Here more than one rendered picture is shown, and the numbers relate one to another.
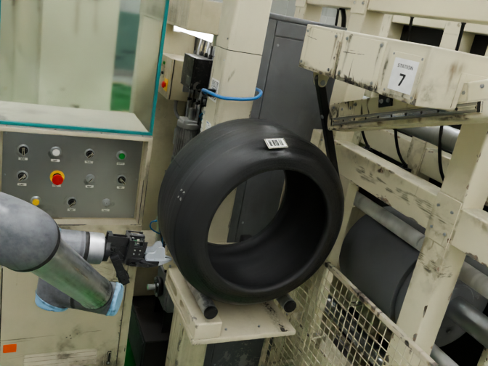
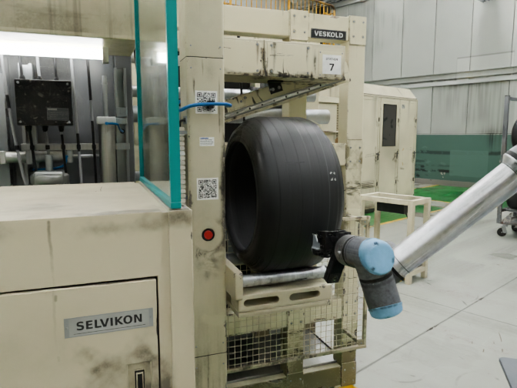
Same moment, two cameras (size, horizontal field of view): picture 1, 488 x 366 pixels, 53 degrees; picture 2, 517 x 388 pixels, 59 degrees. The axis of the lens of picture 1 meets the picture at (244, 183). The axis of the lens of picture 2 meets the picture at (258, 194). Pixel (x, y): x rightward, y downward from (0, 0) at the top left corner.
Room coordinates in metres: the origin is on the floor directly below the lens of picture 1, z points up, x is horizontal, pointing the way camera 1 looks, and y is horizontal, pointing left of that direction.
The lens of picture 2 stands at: (1.40, 1.67, 1.40)
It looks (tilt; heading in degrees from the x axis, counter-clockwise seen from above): 7 degrees down; 276
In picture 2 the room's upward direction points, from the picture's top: straight up
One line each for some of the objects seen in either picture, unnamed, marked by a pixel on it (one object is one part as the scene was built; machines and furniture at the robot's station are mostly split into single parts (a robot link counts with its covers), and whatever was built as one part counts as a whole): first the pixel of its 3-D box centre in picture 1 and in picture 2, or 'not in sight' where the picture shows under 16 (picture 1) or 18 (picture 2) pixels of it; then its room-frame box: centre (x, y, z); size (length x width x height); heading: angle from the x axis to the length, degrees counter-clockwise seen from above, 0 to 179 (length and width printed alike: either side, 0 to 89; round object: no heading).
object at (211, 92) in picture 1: (231, 92); (201, 104); (1.75, 0.10, 1.51); 0.19 x 0.19 x 0.06; 26
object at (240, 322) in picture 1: (227, 305); (268, 291); (1.53, -0.03, 0.80); 0.37 x 0.36 x 0.02; 116
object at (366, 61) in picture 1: (384, 64); (270, 63); (1.55, -0.35, 1.71); 0.61 x 0.25 x 0.15; 26
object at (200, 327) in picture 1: (191, 298); (281, 293); (1.47, 0.10, 0.83); 0.36 x 0.09 x 0.06; 26
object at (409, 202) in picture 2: not in sight; (392, 235); (0.50, -2.88, 0.40); 0.60 x 0.35 x 0.80; 138
